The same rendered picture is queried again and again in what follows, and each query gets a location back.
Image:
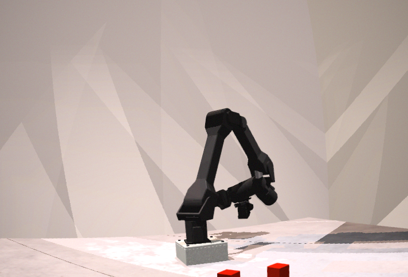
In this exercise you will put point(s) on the red cube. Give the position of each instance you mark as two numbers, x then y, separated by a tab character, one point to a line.
228	273
278	270

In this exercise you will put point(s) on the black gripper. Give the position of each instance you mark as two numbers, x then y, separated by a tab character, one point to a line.
233	194

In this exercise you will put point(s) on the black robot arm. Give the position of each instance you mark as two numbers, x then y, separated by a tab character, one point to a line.
201	197

